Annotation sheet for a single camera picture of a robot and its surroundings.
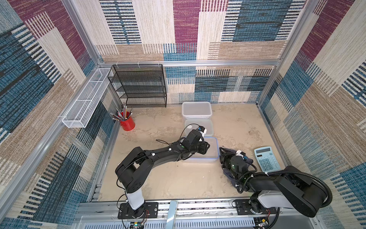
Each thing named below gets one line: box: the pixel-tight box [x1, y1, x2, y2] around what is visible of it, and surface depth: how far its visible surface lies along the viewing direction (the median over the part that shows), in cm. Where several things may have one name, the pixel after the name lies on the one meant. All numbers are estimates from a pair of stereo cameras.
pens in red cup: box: [110, 102, 133, 122], surface depth 104 cm
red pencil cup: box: [119, 111, 136, 132], surface depth 108 cm
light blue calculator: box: [254, 146, 281, 173], surface depth 91 cm
